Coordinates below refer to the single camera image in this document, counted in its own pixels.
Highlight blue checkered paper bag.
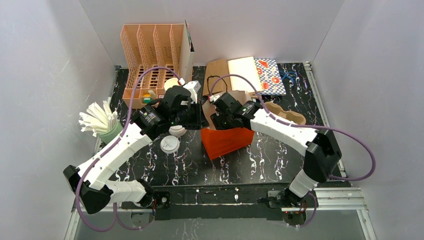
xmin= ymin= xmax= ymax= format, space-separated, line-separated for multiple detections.
xmin=254 ymin=58 xmax=286 ymax=96

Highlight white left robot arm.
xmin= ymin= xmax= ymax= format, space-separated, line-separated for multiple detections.
xmin=63 ymin=81 xmax=209 ymax=214

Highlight cream paper bag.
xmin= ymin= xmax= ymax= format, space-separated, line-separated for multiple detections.
xmin=227 ymin=56 xmax=263 ymax=93

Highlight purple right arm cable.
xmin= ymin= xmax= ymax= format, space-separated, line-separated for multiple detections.
xmin=210 ymin=74 xmax=377 ymax=229

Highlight orange paper bag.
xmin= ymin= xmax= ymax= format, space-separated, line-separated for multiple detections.
xmin=200 ymin=90 xmax=254 ymax=160

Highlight stack of white paper cups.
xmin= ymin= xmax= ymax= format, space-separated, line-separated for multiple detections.
xmin=163 ymin=77 xmax=181 ymax=91

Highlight green stamp box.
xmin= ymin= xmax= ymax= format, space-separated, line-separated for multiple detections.
xmin=142 ymin=97 xmax=152 ymax=104

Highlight blue rubber bands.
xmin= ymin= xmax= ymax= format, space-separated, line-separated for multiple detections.
xmin=279 ymin=70 xmax=298 ymax=84

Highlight green paper cup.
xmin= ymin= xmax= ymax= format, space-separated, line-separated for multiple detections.
xmin=97 ymin=120 xmax=123 ymax=144

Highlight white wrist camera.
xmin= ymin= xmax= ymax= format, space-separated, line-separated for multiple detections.
xmin=183 ymin=80 xmax=201 ymax=103
xmin=208 ymin=95 xmax=220 ymax=104

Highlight white lid stack upper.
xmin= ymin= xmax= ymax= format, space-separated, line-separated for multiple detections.
xmin=168 ymin=125 xmax=187 ymax=137

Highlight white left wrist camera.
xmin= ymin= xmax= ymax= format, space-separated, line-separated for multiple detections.
xmin=183 ymin=80 xmax=201 ymax=103

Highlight brown pulp cup carrier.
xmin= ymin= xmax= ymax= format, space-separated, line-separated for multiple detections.
xmin=264 ymin=102 xmax=307 ymax=125

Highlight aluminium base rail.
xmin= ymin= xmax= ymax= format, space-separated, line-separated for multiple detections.
xmin=71 ymin=188 xmax=369 ymax=213

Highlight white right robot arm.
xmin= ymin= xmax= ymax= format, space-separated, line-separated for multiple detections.
xmin=203 ymin=92 xmax=342 ymax=203

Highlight pink desk organizer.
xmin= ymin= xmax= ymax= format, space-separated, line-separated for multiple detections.
xmin=120 ymin=22 xmax=195 ymax=109

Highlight white wrapped straws bundle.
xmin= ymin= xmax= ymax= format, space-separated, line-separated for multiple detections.
xmin=78 ymin=99 xmax=122 ymax=137

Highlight translucent white bottle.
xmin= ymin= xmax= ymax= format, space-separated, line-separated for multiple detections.
xmin=148 ymin=89 xmax=157 ymax=98

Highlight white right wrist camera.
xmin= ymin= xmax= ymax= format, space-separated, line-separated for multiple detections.
xmin=208 ymin=95 xmax=220 ymax=104

